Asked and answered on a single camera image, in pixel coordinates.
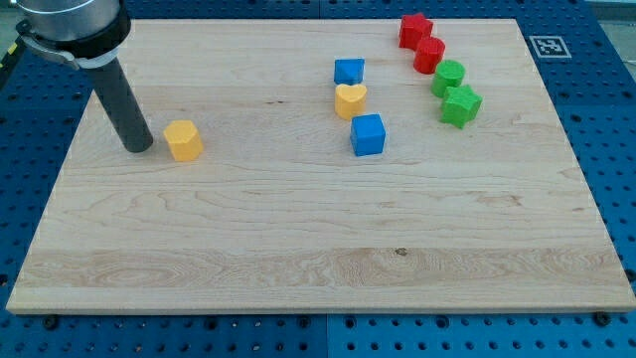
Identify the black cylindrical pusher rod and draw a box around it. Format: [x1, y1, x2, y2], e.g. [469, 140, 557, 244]
[87, 59, 153, 153]

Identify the yellow hexagon block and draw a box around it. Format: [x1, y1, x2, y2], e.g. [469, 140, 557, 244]
[163, 120, 204, 162]

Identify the blue cube block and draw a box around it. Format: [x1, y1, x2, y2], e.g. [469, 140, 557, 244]
[350, 113, 386, 156]

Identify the wooden board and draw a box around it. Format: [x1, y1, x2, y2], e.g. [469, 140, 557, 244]
[7, 19, 635, 315]

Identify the yellow heart block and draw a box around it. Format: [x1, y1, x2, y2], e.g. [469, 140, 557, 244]
[334, 84, 368, 120]

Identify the blue pentagon block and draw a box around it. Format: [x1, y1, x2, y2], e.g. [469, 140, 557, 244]
[334, 58, 365, 86]

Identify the black bolt left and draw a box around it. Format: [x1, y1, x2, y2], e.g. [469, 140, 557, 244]
[42, 314, 60, 331]

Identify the black bolt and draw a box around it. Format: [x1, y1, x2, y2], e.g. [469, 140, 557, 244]
[42, 314, 60, 331]
[593, 311, 612, 327]

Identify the red star block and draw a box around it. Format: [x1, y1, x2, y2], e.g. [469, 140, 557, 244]
[398, 13, 433, 51]

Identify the red cylinder block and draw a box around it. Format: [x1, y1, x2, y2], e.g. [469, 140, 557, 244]
[413, 37, 445, 75]

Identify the green cylinder block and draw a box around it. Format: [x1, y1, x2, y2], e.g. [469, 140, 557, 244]
[431, 60, 466, 97]

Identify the green star block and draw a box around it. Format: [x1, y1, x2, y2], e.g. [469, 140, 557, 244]
[440, 85, 483, 129]

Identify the fiducial marker tag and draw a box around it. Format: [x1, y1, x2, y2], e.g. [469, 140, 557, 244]
[529, 35, 571, 59]

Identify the black bolt right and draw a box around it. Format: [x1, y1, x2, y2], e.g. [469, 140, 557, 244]
[593, 311, 612, 327]

